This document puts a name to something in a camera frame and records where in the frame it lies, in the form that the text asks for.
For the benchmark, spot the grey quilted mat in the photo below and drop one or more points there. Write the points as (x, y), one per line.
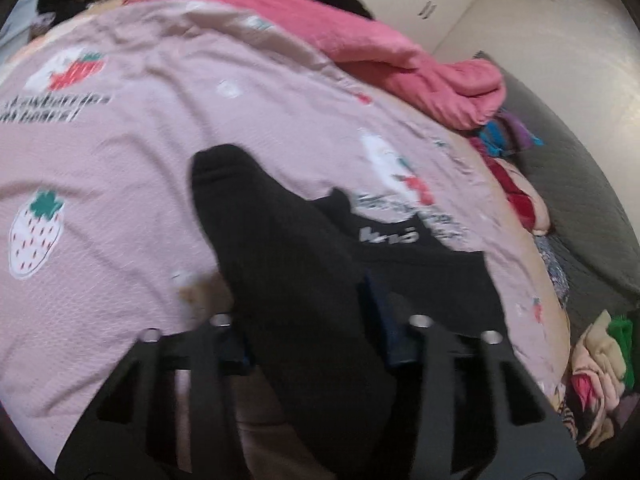
(575, 185)

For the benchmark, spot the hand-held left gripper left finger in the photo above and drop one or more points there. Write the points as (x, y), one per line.
(205, 385)

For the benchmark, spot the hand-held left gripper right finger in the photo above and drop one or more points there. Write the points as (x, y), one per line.
(395, 330)

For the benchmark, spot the pink quilt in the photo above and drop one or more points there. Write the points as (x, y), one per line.
(360, 35)

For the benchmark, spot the purple and blue striped cloth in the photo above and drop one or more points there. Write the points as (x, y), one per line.
(510, 132)

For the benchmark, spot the beige and green cloth pile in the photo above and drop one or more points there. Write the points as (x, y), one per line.
(600, 360)

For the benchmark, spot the red cloth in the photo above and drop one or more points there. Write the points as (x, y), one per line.
(520, 195)

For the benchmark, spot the pink strawberry printed bedsheet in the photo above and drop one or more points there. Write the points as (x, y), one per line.
(150, 160)

